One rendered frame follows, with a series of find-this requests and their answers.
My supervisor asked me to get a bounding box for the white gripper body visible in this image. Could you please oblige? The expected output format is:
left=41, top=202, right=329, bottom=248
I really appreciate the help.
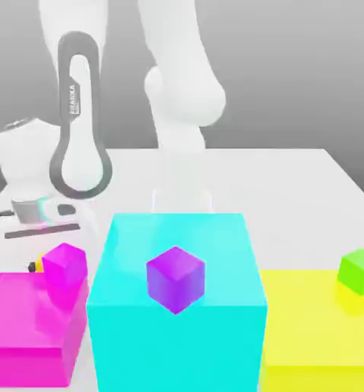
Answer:
left=0, top=218, right=93, bottom=256

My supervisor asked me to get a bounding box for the small magenta cube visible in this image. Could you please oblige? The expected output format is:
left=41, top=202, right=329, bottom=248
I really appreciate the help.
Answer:
left=41, top=242, right=89, bottom=310

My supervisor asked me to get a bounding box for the small purple cube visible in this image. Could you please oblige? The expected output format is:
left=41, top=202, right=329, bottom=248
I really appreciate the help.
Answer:
left=145, top=245, right=206, bottom=315

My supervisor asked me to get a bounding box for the small green cube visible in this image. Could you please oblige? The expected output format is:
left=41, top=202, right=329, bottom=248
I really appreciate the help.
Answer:
left=336, top=248, right=364, bottom=297

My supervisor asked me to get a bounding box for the large magenta box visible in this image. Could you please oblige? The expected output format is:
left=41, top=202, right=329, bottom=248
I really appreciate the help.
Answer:
left=0, top=271, right=90, bottom=389

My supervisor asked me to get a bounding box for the large cyan box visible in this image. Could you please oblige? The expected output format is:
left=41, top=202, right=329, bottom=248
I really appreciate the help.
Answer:
left=86, top=212, right=269, bottom=392

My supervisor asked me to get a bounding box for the large yellow box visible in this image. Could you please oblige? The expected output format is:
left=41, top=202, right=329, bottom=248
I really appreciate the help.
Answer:
left=257, top=269, right=364, bottom=392

